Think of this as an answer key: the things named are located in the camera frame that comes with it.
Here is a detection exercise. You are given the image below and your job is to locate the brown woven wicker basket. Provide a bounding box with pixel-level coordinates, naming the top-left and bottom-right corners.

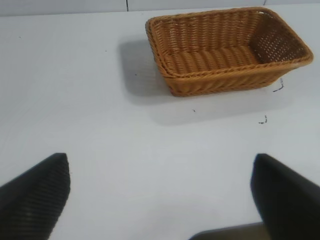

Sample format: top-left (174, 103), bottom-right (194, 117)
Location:
top-left (145, 6), bottom-right (314, 98)

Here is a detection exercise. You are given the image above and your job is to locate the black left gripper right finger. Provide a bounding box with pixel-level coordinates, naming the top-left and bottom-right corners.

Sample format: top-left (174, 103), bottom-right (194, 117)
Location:
top-left (250, 153), bottom-right (320, 240)

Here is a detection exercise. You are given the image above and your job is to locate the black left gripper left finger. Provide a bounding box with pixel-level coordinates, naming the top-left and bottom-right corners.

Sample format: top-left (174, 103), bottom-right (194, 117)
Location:
top-left (0, 152), bottom-right (72, 240)

